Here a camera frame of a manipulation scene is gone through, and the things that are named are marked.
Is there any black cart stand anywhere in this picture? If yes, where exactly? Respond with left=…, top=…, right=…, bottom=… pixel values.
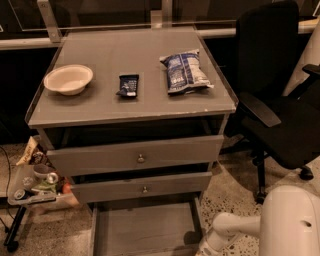
left=4, top=206, right=26, bottom=252

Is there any metal railing bar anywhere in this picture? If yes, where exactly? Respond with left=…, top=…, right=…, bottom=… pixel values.
left=0, top=0, right=320, bottom=51

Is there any clear plastic bin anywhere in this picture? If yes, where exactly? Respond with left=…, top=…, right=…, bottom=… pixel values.
left=7, top=135, right=81, bottom=212

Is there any blue chip bag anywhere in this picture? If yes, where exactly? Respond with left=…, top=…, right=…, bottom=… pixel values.
left=159, top=49, right=214, bottom=95

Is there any grey top drawer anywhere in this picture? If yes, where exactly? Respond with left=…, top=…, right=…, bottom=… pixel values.
left=47, top=135, right=224, bottom=176

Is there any small white cup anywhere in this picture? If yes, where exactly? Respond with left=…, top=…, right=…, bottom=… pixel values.
left=33, top=164, right=54, bottom=179

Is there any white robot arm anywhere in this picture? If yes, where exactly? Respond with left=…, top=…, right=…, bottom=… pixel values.
left=195, top=185, right=320, bottom=256

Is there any grey drawer cabinet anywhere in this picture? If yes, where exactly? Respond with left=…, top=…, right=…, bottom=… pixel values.
left=25, top=25, right=240, bottom=214

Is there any black office chair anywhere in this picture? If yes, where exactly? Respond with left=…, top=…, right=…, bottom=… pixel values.
left=225, top=0, right=320, bottom=204

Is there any silver soda can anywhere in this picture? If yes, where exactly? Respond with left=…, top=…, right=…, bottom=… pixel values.
left=14, top=189, right=27, bottom=200

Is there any grey bottom drawer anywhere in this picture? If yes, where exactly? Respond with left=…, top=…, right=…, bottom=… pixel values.
left=88, top=193, right=205, bottom=256

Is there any tan snack packet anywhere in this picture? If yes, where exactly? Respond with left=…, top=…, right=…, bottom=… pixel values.
left=16, top=137, right=38, bottom=166

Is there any white paper bowl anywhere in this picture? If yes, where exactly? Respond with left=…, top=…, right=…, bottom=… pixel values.
left=43, top=64, right=93, bottom=96

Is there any dark blue snack bar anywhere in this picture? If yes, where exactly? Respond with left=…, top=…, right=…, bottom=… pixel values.
left=117, top=74, right=139, bottom=97

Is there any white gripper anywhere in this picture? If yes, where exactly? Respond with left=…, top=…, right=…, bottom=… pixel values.
left=195, top=230, right=232, bottom=256

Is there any grey middle drawer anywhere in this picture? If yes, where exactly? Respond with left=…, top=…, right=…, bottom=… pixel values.
left=71, top=172, right=212, bottom=203

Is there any grey drawer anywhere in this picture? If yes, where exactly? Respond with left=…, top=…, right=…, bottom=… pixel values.
left=71, top=172, right=212, bottom=203
left=47, top=135, right=224, bottom=176
left=88, top=193, right=205, bottom=256

